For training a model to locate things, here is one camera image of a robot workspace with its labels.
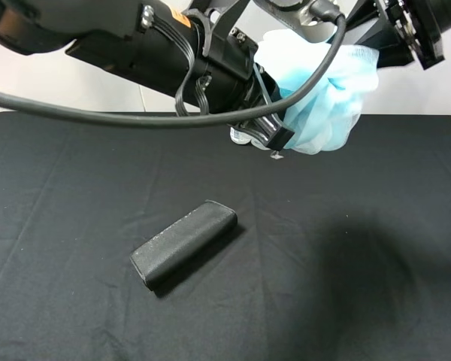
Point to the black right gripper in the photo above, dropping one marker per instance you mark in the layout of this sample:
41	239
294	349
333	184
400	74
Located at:
312	20

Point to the blue white bath loofah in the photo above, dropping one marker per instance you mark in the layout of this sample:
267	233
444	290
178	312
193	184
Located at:
325	117

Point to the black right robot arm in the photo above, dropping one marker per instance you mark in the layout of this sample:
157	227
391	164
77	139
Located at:
402	31

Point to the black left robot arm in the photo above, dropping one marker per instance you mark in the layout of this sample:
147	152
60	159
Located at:
197	56

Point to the white bottle blue cap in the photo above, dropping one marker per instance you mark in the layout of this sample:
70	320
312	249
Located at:
241	138

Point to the black tablecloth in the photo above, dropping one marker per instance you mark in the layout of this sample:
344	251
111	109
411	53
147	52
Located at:
344	255

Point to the black rectangular case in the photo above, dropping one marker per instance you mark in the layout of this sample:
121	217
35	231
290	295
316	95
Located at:
162	256

